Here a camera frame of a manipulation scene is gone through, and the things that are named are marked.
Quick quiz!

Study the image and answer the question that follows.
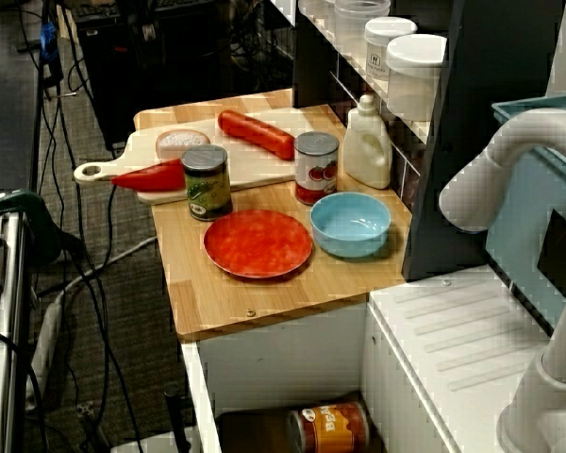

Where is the orange jar in drawer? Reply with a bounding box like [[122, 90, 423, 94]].
[[287, 400, 372, 453]]

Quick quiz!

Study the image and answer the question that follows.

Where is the green peas can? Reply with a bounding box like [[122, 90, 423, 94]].
[[180, 143, 233, 222]]

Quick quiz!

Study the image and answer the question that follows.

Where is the red orange plate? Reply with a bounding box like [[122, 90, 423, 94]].
[[203, 209, 313, 278]]

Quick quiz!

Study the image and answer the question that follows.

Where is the white cutting board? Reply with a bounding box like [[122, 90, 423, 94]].
[[73, 106, 322, 205]]

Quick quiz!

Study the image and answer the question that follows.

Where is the small white-lidded plastic jar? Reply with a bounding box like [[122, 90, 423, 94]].
[[364, 17, 419, 79], [299, 0, 337, 18]]

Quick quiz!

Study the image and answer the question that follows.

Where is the grey toy faucet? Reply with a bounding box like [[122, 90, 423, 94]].
[[439, 108, 566, 453]]

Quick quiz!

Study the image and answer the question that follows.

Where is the salmon sushi toy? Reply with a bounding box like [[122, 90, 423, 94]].
[[155, 128, 212, 162]]

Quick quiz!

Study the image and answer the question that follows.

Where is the thin black cable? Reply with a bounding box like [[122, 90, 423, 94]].
[[77, 186, 118, 279]]

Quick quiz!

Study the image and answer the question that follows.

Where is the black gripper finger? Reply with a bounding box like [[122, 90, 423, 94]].
[[134, 8, 164, 53]]

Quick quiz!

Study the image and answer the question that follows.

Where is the large white-lidded plastic jar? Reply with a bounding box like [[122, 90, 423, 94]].
[[386, 33, 448, 122]]

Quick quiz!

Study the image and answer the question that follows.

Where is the white power strip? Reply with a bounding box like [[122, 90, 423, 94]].
[[25, 287, 67, 410]]

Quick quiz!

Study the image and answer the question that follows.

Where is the red toy chili pepper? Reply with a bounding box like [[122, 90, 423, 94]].
[[109, 158, 187, 193]]

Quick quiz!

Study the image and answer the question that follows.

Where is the silver metal rail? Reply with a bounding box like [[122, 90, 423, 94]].
[[0, 193, 29, 453]]

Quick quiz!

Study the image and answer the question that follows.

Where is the black computer tower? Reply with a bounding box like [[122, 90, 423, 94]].
[[75, 0, 237, 150]]

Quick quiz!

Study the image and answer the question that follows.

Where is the blue tape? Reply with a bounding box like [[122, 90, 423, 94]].
[[40, 22, 58, 61]]

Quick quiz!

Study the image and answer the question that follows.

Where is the light blue bowl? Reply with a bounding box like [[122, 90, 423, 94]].
[[309, 192, 391, 259]]

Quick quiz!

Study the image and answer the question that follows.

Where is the black pole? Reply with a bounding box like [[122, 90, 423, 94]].
[[163, 385, 193, 453]]

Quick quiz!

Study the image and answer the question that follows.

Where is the clear lidless plastic jar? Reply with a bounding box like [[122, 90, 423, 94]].
[[334, 0, 391, 53]]

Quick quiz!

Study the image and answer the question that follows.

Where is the dark grey shelf unit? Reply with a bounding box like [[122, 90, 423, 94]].
[[291, 0, 566, 284]]

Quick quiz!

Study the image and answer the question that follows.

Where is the red toy sausage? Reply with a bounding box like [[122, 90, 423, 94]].
[[217, 109, 297, 160]]

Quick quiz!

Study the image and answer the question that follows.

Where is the white toy sink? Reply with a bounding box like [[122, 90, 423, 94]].
[[181, 263, 566, 453]]

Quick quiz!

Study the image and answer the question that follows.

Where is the white toy detergent bottle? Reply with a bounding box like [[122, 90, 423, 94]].
[[342, 93, 392, 190]]

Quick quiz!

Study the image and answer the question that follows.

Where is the white cable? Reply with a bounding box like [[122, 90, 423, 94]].
[[37, 234, 159, 303]]

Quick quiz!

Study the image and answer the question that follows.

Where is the dark green clamp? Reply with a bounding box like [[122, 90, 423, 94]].
[[0, 188, 65, 265]]

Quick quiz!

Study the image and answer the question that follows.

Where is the teal plastic bin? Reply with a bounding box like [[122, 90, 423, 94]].
[[485, 92, 566, 336]]

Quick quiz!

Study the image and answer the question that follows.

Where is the tomato can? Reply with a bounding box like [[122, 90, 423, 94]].
[[293, 131, 341, 206]]

